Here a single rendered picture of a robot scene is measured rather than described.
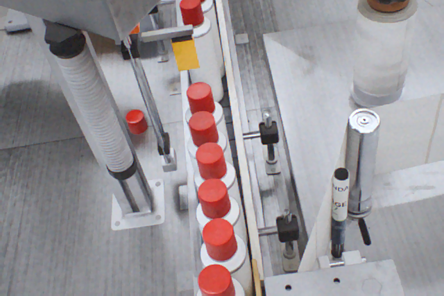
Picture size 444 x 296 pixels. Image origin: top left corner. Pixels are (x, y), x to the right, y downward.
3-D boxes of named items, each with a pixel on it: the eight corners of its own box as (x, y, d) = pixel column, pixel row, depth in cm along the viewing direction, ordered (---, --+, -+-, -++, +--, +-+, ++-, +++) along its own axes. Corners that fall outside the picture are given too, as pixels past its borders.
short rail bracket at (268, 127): (282, 166, 92) (277, 119, 83) (264, 169, 92) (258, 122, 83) (279, 151, 94) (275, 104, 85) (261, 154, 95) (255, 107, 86)
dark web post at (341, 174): (345, 257, 75) (351, 177, 61) (331, 259, 75) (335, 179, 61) (342, 246, 76) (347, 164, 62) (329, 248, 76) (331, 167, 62)
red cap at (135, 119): (132, 120, 104) (127, 108, 102) (149, 120, 103) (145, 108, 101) (127, 134, 102) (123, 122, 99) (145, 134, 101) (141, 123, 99)
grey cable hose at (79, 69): (138, 179, 64) (79, 39, 48) (108, 184, 64) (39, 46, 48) (139, 155, 66) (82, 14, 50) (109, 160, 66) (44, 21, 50)
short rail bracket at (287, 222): (301, 261, 81) (299, 218, 72) (259, 267, 81) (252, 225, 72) (297, 242, 83) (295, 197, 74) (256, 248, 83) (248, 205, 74)
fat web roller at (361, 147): (376, 216, 78) (389, 131, 64) (344, 221, 78) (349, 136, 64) (368, 190, 81) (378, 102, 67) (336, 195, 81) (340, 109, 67)
